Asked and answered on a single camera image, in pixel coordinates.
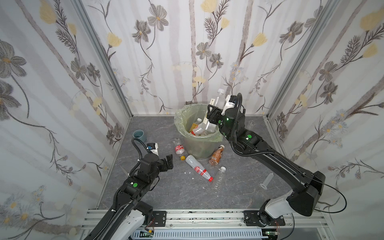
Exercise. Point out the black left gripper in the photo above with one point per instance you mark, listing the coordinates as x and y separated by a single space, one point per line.
165 163

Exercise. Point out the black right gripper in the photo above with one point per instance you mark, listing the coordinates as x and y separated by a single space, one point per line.
214 115

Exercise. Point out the red label yellow cap bottle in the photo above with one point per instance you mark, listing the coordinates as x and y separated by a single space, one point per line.
179 149

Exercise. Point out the frosted clear square bottle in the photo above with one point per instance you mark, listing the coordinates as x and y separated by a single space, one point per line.
219 101

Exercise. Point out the clear bottle red cap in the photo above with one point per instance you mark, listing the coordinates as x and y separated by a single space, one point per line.
199 130
198 168

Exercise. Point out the yellow red label tea bottle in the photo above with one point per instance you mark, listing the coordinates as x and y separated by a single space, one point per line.
195 124

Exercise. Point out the orange brown coffee bottle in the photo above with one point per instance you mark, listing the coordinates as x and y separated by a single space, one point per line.
216 157

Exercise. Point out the clear crushed water bottle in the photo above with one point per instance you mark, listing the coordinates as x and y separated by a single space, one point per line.
219 179

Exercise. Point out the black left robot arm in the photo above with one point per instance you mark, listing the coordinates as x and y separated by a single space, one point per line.
129 195

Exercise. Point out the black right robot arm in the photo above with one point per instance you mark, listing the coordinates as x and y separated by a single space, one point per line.
306 187

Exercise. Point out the green plastic bin liner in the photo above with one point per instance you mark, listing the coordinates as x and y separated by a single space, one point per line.
184 119

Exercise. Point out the green mesh waste bin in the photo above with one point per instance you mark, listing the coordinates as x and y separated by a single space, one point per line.
200 150

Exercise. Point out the teal ceramic cup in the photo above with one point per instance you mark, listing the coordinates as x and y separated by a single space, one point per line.
140 134

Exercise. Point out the clear plastic measuring cup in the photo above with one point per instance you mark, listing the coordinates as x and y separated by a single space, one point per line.
251 125

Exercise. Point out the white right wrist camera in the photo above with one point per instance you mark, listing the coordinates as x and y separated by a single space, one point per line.
231 101

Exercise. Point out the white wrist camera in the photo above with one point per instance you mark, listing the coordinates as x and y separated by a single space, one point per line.
231 101
153 147

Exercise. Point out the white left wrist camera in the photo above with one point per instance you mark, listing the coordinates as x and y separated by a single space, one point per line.
153 147

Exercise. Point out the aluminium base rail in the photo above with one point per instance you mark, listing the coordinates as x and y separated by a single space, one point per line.
224 224

